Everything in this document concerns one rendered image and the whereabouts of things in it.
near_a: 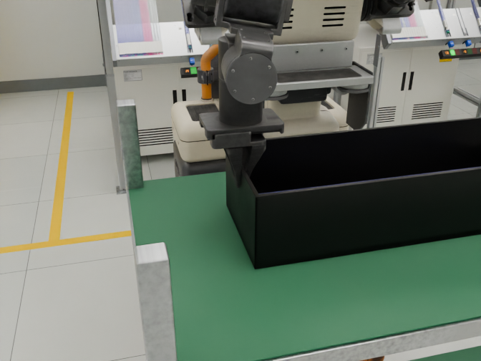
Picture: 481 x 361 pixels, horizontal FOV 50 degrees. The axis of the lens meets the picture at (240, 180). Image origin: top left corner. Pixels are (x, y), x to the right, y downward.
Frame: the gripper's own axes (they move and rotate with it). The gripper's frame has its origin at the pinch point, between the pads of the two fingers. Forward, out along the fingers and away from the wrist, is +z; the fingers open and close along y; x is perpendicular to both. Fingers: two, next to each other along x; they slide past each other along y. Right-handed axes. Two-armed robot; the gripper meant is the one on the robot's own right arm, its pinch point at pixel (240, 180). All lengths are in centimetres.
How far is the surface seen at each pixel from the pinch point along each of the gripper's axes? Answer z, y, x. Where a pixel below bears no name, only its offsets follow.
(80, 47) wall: 65, -38, 389
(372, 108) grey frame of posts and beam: 65, 127, 194
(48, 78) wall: 89, -67, 389
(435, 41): 29, 160, 193
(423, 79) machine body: 60, 177, 224
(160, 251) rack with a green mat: -5.7, -13.3, -23.0
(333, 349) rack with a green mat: 9.5, 4.6, -24.1
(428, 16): 17, 160, 204
